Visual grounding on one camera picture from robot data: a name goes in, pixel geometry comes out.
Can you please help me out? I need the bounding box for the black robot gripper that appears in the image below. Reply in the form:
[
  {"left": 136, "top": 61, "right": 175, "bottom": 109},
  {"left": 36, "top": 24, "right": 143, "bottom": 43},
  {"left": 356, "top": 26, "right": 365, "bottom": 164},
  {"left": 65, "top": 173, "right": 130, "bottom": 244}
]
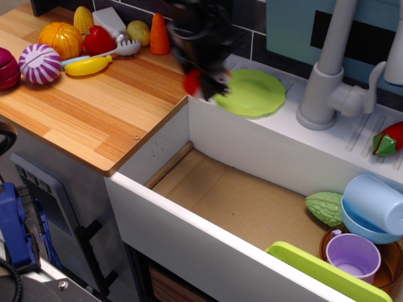
[{"left": 168, "top": 12, "right": 231, "bottom": 100}]

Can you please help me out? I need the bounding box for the red and white toy sushi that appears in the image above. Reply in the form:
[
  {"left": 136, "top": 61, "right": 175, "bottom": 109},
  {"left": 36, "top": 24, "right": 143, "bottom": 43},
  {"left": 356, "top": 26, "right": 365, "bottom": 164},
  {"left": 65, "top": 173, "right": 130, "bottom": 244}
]
[{"left": 183, "top": 69, "right": 204, "bottom": 99}]

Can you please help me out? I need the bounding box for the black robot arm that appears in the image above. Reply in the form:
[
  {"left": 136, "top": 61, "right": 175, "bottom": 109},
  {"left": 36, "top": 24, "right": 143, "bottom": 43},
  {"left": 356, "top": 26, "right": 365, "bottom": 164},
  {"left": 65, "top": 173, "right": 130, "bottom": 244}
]
[{"left": 164, "top": 1, "right": 232, "bottom": 101}]

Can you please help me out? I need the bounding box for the green plastic plate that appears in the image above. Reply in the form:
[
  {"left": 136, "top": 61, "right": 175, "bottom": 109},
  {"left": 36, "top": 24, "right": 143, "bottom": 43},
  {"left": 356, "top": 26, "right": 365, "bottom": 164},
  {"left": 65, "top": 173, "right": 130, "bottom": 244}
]
[{"left": 213, "top": 69, "right": 286, "bottom": 119}]

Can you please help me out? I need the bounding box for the orange toy carrot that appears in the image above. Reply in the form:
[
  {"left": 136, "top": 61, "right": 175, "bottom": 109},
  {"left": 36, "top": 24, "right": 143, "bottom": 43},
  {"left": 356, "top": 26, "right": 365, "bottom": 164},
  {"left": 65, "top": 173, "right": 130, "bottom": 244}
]
[{"left": 150, "top": 13, "right": 171, "bottom": 55}]

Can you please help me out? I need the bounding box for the white toy pasta spoon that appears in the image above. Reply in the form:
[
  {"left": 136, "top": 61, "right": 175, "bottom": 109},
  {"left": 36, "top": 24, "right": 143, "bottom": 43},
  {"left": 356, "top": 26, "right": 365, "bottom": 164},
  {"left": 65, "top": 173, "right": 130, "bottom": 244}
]
[{"left": 96, "top": 40, "right": 141, "bottom": 57}]

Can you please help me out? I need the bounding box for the yellow toy potato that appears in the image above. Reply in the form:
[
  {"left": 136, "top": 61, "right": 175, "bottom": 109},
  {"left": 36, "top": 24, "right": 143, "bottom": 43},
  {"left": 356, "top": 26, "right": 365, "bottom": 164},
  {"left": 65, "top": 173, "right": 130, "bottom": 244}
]
[{"left": 127, "top": 20, "right": 150, "bottom": 47}]

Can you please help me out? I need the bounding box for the grey toy faucet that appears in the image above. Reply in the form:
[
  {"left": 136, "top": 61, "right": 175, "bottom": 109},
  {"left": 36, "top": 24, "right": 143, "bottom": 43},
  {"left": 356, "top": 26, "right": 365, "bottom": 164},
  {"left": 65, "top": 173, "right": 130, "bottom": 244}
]
[{"left": 296, "top": 1, "right": 387, "bottom": 130}]

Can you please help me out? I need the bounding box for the white toy tube bottle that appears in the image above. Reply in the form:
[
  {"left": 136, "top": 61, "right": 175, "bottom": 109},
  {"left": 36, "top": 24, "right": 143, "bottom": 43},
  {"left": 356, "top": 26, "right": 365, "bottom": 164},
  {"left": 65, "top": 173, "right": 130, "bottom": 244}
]
[{"left": 92, "top": 7, "right": 128, "bottom": 44}]

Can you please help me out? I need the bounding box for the yellow toy banana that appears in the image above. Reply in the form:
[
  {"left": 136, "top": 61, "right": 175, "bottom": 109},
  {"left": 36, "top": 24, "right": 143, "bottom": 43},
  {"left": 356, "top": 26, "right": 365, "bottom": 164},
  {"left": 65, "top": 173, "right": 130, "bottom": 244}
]
[{"left": 64, "top": 55, "right": 113, "bottom": 76}]

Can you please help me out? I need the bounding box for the white toy sink basin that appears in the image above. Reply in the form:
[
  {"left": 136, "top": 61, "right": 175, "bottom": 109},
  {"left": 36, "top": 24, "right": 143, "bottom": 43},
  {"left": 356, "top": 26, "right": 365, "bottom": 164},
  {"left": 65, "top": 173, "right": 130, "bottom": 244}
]
[{"left": 104, "top": 53, "right": 403, "bottom": 302}]

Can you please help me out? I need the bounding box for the yellow toy corn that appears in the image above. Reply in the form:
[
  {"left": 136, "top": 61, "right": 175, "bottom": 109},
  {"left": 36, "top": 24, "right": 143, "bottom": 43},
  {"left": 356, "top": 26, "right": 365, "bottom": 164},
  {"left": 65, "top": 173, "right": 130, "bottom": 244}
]
[{"left": 74, "top": 6, "right": 94, "bottom": 34}]

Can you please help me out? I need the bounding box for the cardboard sheet in sink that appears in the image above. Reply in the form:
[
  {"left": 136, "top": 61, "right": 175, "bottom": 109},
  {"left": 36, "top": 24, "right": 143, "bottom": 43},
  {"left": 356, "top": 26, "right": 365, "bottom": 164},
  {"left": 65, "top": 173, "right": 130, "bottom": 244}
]
[{"left": 146, "top": 149, "right": 328, "bottom": 256}]

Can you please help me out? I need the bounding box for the orange toy pumpkin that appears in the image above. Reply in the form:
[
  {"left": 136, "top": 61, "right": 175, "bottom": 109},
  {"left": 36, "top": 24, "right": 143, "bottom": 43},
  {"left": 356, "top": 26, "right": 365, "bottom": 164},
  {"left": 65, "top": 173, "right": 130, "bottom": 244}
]
[{"left": 38, "top": 22, "right": 84, "bottom": 60}]

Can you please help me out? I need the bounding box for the green toy bitter gourd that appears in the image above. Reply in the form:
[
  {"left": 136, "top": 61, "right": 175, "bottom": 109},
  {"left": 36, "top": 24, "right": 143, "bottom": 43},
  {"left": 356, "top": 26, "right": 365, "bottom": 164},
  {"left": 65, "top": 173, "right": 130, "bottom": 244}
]
[{"left": 305, "top": 192, "right": 343, "bottom": 227}]

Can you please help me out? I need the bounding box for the purple white striped toy onion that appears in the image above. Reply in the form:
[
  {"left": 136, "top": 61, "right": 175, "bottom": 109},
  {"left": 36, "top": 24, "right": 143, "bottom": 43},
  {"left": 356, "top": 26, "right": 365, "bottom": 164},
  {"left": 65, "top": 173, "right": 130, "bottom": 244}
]
[{"left": 18, "top": 43, "right": 62, "bottom": 85}]

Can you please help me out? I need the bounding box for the white bottle at right edge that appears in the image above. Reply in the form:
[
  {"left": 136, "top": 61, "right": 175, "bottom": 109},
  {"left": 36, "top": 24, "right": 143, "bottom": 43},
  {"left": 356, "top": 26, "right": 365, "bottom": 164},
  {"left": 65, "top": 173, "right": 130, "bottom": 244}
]
[{"left": 384, "top": 0, "right": 402, "bottom": 86}]

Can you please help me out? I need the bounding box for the red toy pepper green stem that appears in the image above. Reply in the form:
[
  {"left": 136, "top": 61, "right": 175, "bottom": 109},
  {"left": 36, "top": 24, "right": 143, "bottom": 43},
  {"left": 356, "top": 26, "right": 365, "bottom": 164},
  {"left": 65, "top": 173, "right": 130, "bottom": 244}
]
[{"left": 372, "top": 121, "right": 402, "bottom": 157}]

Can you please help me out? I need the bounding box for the magenta toy vegetable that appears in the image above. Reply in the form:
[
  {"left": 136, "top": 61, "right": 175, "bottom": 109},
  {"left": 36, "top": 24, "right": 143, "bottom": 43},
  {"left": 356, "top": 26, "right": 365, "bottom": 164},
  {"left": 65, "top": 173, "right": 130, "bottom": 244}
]
[{"left": 0, "top": 48, "right": 21, "bottom": 91}]

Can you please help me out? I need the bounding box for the blue plastic bowl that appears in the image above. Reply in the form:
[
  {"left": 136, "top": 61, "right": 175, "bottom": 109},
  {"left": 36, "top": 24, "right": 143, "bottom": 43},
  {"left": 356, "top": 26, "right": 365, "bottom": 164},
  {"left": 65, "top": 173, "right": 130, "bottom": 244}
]
[{"left": 341, "top": 199, "right": 402, "bottom": 244}]

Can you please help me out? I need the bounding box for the light blue plastic cup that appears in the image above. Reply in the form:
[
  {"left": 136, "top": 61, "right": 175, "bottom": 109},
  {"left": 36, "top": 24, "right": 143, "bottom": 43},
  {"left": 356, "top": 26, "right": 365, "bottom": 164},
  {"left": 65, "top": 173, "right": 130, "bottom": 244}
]
[{"left": 343, "top": 174, "right": 402, "bottom": 236}]

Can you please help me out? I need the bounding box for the purple plastic cup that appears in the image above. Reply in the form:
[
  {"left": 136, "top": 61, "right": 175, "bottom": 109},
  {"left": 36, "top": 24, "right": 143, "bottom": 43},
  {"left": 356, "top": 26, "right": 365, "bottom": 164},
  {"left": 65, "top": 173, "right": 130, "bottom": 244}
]
[{"left": 326, "top": 230, "right": 381, "bottom": 284}]

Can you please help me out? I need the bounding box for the lime green plastic tray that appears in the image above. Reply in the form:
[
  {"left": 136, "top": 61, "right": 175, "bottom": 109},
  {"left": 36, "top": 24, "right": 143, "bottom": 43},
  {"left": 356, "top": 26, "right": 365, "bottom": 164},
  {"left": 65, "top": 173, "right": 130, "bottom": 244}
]
[{"left": 265, "top": 241, "right": 392, "bottom": 302}]

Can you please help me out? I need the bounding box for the blue clamp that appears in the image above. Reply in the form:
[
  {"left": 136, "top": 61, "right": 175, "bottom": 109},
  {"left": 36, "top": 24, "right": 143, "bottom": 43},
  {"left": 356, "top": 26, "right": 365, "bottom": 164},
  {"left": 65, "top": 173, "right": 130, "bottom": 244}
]
[{"left": 1, "top": 182, "right": 62, "bottom": 274}]

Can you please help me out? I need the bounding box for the brown transparent bowl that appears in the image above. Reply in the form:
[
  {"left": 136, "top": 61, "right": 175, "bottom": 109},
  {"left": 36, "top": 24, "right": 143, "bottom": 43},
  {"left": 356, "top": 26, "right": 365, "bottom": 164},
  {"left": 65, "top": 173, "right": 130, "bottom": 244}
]
[{"left": 319, "top": 224, "right": 402, "bottom": 297}]

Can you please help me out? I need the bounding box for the light blue toy utensil handle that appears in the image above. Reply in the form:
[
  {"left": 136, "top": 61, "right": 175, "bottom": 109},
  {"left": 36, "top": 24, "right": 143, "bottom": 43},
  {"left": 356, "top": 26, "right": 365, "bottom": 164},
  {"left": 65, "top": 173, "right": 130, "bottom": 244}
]
[{"left": 62, "top": 55, "right": 90, "bottom": 69}]

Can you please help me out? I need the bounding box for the black oven door handle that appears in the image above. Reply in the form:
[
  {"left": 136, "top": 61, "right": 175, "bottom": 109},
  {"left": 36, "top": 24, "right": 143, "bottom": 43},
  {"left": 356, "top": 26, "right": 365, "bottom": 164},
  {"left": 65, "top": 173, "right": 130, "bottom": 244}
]
[{"left": 74, "top": 220, "right": 119, "bottom": 296}]

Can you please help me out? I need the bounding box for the black cable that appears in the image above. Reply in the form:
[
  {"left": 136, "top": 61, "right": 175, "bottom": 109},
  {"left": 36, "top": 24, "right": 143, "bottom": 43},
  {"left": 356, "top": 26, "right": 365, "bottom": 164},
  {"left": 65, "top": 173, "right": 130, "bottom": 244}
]
[{"left": 0, "top": 259, "right": 23, "bottom": 302}]

